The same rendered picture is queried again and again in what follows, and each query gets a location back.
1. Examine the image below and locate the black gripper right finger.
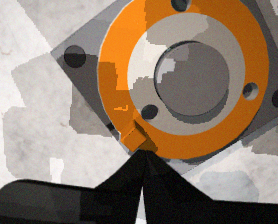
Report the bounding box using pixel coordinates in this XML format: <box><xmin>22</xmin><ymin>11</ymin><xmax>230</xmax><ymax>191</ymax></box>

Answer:
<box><xmin>142</xmin><ymin>150</ymin><xmax>278</xmax><ymax>224</ymax></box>

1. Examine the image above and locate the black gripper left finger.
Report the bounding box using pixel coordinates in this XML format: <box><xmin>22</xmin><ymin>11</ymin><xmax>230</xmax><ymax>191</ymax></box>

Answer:
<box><xmin>0</xmin><ymin>149</ymin><xmax>147</xmax><ymax>224</ymax></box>

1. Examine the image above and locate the orange round plate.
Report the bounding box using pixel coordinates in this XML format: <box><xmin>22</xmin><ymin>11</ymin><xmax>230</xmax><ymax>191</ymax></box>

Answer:
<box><xmin>96</xmin><ymin>0</ymin><xmax>269</xmax><ymax>160</ymax></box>

